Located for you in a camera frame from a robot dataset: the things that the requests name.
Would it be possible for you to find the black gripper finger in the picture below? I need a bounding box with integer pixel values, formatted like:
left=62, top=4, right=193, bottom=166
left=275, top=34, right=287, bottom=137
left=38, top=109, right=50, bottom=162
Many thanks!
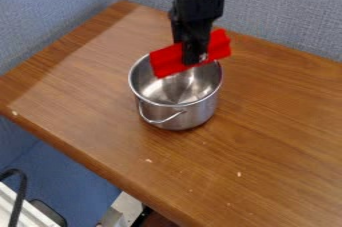
left=181, top=19, right=212, bottom=66
left=170, top=19, right=182, bottom=43

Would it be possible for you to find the red rectangular block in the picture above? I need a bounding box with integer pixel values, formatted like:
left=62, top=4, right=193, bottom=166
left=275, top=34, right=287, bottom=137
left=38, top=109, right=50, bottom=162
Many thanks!
left=148, top=29, right=231, bottom=78

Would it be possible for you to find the stainless steel pot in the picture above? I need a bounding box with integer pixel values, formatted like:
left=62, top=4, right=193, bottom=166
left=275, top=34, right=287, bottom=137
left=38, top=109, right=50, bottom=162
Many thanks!
left=128, top=54, right=223, bottom=131

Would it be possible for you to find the white device with black part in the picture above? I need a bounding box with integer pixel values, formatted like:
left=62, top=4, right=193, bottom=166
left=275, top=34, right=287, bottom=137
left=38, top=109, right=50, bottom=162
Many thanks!
left=0, top=182, right=68, bottom=227

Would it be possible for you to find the black cable loop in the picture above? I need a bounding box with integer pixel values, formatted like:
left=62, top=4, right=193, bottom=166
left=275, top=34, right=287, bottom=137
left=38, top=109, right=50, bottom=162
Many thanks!
left=0, top=168, right=27, bottom=227

